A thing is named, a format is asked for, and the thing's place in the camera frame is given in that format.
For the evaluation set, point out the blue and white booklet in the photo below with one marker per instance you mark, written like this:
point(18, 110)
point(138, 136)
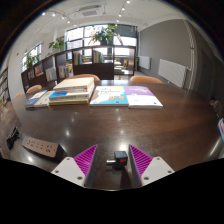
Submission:
point(221, 130)

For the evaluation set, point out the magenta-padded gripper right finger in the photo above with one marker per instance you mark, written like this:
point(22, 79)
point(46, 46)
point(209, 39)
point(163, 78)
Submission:
point(156, 170)

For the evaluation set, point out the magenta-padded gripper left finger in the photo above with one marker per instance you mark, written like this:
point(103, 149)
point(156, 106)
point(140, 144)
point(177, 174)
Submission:
point(68, 170)

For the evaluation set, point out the dark beige-topped power strip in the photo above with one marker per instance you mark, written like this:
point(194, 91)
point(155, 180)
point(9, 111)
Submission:
point(40, 146)

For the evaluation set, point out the dark grey door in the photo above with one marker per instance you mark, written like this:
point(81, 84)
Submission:
point(206, 75)

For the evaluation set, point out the thick cream book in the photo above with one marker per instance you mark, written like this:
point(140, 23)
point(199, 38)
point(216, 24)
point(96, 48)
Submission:
point(75, 84)

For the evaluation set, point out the ceiling air conditioner unit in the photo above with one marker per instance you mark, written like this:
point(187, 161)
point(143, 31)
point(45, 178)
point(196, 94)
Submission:
point(89, 12)

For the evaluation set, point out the blue and white book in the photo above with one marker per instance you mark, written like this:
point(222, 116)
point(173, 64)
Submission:
point(66, 96)

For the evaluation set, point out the white cover book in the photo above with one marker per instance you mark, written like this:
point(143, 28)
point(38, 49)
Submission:
point(45, 99)

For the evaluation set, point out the large window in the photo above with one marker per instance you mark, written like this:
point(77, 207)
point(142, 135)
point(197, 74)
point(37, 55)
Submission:
point(75, 34)

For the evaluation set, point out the tall green potted plant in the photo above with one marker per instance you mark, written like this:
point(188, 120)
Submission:
point(103, 34)

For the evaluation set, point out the white wall pipes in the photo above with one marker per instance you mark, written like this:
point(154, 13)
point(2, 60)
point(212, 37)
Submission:
point(191, 53)

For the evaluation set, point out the ceiling spot lights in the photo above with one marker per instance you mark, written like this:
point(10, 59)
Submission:
point(53, 14)

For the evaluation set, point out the bushy green potted plant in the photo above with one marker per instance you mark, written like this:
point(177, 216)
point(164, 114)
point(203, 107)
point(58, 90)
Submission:
point(57, 44)

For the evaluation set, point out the colourful picture book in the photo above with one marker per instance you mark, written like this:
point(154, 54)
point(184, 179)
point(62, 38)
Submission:
point(109, 96)

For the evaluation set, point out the black charger block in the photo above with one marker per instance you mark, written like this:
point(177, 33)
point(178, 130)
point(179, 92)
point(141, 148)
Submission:
point(120, 157)

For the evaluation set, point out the wall bookshelf unit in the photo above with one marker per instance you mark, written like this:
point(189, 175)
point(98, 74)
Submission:
point(3, 90)

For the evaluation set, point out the blue cover book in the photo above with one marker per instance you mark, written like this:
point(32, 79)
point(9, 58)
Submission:
point(35, 99)

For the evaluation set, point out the side window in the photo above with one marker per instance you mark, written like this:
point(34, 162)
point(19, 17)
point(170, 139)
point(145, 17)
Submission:
point(35, 51)

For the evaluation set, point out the dark open shelf unit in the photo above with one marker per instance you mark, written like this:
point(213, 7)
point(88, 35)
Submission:
point(93, 70)

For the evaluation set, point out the large white wall radiator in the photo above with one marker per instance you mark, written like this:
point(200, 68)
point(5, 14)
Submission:
point(171, 72)

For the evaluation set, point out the small green potted plant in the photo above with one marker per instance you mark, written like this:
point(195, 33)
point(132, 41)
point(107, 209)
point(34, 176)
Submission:
point(31, 60)

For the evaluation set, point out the small white wall radiator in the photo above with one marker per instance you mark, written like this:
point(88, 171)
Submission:
point(144, 62)

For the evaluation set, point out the yellowish book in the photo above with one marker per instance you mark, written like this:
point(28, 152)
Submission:
point(68, 102)

